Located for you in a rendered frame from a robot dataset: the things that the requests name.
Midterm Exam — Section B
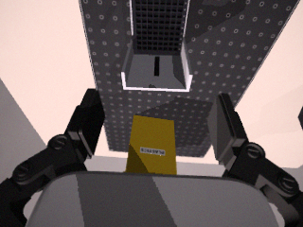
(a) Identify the black well plate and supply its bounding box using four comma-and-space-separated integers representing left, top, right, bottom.
131, 0, 188, 56

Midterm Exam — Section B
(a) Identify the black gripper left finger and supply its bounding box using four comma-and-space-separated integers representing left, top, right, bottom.
0, 88, 105, 227

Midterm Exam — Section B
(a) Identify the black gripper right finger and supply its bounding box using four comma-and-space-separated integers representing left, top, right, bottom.
207, 94, 303, 227

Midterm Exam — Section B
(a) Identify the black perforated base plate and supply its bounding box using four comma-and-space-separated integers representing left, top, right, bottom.
79, 0, 300, 158

